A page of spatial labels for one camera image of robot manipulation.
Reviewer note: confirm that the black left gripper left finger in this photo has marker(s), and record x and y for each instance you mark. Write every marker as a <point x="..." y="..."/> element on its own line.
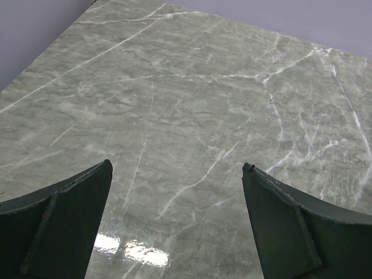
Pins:
<point x="50" y="233"/>

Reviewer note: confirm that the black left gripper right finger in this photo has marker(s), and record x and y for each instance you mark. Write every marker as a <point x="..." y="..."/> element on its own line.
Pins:
<point x="300" y="236"/>

